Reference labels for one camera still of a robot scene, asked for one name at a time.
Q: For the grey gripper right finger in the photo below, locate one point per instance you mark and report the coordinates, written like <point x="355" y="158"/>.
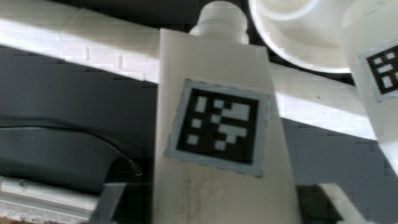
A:
<point x="342" y="205"/>

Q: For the white front barrier rail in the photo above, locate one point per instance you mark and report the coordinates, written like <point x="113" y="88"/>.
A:
<point x="87" y="38"/>

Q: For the white stool leg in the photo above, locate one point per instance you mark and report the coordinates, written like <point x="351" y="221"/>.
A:
<point x="222" y="172"/>
<point x="369" y="46"/>

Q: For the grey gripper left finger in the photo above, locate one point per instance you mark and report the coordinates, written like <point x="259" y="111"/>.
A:
<point x="104" y="210"/>

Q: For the grey metal frame edge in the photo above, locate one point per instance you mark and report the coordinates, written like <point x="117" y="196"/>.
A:
<point x="40" y="204"/>

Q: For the white round stool seat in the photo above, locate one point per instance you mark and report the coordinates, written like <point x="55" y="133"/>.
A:
<point x="298" y="27"/>

